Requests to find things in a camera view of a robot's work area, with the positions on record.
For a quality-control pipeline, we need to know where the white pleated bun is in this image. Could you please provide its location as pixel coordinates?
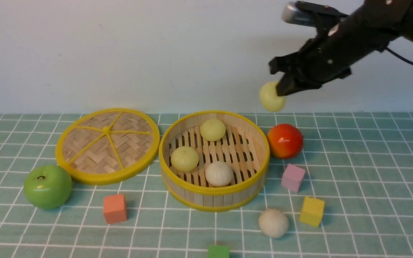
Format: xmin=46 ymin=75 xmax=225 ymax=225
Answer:
xmin=258 ymin=209 xmax=290 ymax=239

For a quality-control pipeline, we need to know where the yellow foam cube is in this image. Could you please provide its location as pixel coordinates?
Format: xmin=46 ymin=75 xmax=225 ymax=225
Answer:
xmin=299 ymin=196 xmax=326 ymax=227

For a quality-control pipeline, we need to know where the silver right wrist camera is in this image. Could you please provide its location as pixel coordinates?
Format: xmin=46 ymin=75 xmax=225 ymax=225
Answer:
xmin=281 ymin=1 xmax=348 ymax=28

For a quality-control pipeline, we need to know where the orange foam cube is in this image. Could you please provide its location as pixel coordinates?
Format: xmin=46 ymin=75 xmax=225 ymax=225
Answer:
xmin=103 ymin=193 xmax=127 ymax=224

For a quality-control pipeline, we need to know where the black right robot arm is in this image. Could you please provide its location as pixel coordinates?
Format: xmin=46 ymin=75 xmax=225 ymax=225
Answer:
xmin=269 ymin=0 xmax=413 ymax=96

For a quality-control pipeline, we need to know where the green foam cube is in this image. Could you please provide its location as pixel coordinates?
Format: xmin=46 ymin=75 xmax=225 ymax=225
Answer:
xmin=208 ymin=245 xmax=231 ymax=258

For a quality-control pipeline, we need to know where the bamboo steamer tray yellow rim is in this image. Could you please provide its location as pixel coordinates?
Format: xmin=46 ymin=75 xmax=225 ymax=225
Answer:
xmin=158 ymin=110 xmax=270 ymax=212

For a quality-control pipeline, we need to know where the bamboo steamer lid yellow rim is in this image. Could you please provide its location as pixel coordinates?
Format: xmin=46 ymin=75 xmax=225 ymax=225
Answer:
xmin=55 ymin=108 xmax=160 ymax=186

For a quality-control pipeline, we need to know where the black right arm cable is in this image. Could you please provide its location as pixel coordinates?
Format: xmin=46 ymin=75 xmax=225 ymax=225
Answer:
xmin=384 ymin=46 xmax=413 ymax=71

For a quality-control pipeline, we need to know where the yellow green bun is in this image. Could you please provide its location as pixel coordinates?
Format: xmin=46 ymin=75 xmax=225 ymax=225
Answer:
xmin=170 ymin=146 xmax=199 ymax=172

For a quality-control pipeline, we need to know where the pale yellow bun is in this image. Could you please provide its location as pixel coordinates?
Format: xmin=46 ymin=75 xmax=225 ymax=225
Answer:
xmin=259 ymin=81 xmax=286 ymax=113

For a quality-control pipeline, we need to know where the red orange pomegranate fruit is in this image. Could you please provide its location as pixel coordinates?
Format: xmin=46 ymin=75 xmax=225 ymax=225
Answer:
xmin=267 ymin=124 xmax=304 ymax=159

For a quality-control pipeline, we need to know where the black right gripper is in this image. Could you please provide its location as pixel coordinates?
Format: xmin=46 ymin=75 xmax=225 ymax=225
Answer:
xmin=269 ymin=14 xmax=398 ymax=96

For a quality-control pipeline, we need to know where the pink foam cube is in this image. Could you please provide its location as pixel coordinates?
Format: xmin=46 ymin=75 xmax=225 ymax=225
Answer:
xmin=281 ymin=164 xmax=305 ymax=193

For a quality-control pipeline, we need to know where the green apple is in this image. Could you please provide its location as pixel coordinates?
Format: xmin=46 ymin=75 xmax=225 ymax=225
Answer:
xmin=23 ymin=164 xmax=73 ymax=210

